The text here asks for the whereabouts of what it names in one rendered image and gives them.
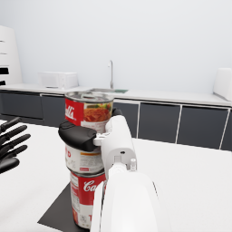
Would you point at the dark grey square mat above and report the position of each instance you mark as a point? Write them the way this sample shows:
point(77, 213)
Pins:
point(59, 213)

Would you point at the white microwave oven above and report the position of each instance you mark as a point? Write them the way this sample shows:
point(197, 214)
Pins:
point(59, 79)

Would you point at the steel kitchen sink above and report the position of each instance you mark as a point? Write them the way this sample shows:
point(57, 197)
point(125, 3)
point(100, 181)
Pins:
point(108, 90)

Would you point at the dark grey kitchen cabinets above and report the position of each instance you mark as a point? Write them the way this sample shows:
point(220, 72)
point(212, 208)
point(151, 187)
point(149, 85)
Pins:
point(169, 120)

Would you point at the white tall cabinet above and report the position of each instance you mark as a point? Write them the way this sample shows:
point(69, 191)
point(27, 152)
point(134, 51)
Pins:
point(8, 57)

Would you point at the red soup can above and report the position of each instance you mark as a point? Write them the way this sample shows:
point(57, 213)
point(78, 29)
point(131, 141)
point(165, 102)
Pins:
point(87, 120)
point(84, 199)

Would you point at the chrome sink faucet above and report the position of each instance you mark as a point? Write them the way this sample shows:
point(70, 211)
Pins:
point(111, 74)

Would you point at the white countertop appliance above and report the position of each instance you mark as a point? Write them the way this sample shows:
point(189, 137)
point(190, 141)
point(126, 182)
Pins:
point(223, 83)

